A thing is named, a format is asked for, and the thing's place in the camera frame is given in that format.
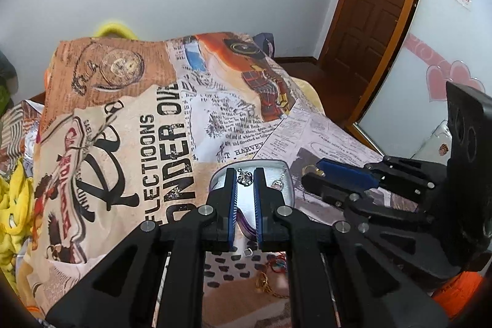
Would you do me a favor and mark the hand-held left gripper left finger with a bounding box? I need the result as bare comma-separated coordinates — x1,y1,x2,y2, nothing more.
42,168,237,328

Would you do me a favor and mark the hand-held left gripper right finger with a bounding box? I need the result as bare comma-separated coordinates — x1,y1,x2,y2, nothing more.
253,167,451,328

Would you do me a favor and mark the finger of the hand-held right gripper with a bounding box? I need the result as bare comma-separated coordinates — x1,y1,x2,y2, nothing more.
316,155,448,204
302,174,435,236

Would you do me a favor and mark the silver pendant necklace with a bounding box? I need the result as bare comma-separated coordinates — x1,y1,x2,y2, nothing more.
236,168,255,187

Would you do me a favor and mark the purple bracelet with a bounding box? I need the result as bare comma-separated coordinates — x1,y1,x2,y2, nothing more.
235,208,257,241

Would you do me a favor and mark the silver metal tray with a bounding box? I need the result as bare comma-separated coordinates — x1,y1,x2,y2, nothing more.
208,159,297,238

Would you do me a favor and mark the person's right forearm orange sleeve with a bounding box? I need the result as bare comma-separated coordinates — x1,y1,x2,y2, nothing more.
432,270,486,318

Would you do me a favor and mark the silver charm in tray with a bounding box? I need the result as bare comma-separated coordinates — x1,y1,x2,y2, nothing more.
271,171,288,191

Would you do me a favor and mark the white printed pillow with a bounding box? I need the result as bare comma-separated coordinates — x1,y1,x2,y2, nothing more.
413,120,453,163

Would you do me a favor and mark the printed blanket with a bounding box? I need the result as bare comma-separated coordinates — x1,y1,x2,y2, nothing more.
15,31,389,328

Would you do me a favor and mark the wardrobe door with pink hearts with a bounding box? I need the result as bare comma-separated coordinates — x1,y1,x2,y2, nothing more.
355,0,492,163

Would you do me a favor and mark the dark blue bag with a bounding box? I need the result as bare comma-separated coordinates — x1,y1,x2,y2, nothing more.
252,33,276,57

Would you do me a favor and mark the brown wooden door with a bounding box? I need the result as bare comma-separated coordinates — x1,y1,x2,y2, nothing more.
317,0,427,136

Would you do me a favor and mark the yellow plush toy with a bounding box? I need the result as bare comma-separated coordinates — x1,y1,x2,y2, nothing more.
0,155,36,283

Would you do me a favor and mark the green clothing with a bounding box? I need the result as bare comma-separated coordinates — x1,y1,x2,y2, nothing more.
0,51,19,117

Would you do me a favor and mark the red green string bracelet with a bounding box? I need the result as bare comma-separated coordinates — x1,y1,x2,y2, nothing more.
265,252,289,272

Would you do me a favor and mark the gold chain necklace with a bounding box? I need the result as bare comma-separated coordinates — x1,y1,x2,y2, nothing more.
254,270,290,300

